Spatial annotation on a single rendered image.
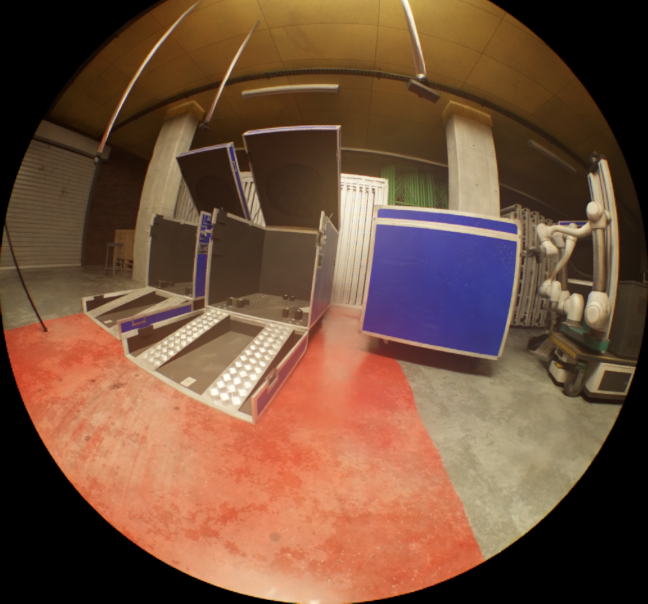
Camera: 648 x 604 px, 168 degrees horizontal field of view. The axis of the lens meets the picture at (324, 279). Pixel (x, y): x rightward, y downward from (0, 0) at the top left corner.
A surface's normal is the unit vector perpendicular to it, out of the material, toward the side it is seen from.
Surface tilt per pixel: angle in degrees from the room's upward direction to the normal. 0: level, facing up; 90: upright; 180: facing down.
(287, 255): 90
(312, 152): 138
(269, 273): 90
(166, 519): 0
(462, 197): 90
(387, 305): 90
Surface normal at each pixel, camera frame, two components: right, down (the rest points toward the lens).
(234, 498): 0.12, -0.99
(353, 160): -0.11, 0.07
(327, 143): -0.21, 0.78
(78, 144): 0.99, 0.13
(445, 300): -0.47, 0.01
